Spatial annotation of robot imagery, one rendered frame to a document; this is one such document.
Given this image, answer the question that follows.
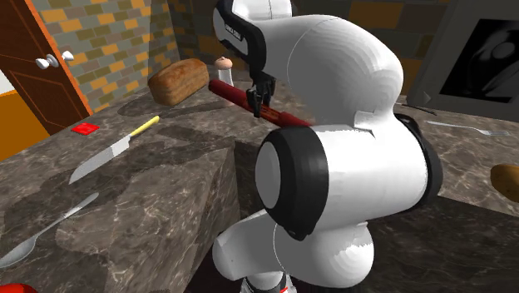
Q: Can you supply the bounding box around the small red flat square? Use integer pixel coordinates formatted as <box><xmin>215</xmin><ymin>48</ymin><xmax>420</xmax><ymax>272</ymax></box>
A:
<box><xmin>71</xmin><ymin>122</ymin><xmax>101</xmax><ymax>137</ymax></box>

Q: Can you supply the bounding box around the dark red rolling pin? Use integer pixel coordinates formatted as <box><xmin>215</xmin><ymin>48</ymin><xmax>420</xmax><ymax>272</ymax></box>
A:
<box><xmin>208</xmin><ymin>78</ymin><xmax>314</xmax><ymax>128</ymax></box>

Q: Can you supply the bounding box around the silver fork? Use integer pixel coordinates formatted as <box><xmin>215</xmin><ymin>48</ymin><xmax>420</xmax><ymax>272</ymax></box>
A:
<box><xmin>425</xmin><ymin>119</ymin><xmax>511</xmax><ymax>137</ymax></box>

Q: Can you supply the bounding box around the knife with yellow handle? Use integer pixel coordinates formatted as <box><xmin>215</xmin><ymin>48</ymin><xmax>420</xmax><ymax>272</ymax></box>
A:
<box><xmin>67</xmin><ymin>115</ymin><xmax>161</xmax><ymax>186</ymax></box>

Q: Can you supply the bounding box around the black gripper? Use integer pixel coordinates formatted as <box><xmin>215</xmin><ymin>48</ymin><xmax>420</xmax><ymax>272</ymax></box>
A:
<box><xmin>245</xmin><ymin>71</ymin><xmax>278</xmax><ymax>119</ymax></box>

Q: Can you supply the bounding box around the red round object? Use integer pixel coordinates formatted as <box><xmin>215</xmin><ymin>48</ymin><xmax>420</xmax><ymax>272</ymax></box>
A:
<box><xmin>0</xmin><ymin>282</ymin><xmax>40</xmax><ymax>293</ymax></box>

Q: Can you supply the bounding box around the brown door with white knobs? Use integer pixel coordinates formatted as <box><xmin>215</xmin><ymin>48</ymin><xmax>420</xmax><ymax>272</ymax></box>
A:
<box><xmin>0</xmin><ymin>0</ymin><xmax>94</xmax><ymax>137</ymax></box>

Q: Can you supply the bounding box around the grey appliance with dark window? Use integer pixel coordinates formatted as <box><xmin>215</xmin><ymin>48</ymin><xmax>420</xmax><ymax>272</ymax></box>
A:
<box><xmin>406</xmin><ymin>0</ymin><xmax>519</xmax><ymax>123</ymax></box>

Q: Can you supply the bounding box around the silver spoon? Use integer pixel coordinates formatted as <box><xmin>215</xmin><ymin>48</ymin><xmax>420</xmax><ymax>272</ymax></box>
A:
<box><xmin>0</xmin><ymin>191</ymin><xmax>101</xmax><ymax>270</ymax></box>

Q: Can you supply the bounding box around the brown bread loaf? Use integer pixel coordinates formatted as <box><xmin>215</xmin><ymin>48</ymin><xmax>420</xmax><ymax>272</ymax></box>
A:
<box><xmin>147</xmin><ymin>57</ymin><xmax>210</xmax><ymax>107</ymax></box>

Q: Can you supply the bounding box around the brown potato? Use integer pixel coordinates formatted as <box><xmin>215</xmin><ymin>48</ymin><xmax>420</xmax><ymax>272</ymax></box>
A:
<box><xmin>489</xmin><ymin>162</ymin><xmax>519</xmax><ymax>203</ymax></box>

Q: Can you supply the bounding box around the white shaker with pink top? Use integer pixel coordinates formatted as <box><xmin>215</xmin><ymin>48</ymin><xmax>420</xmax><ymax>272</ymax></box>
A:
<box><xmin>214</xmin><ymin>56</ymin><xmax>235</xmax><ymax>88</ymax></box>

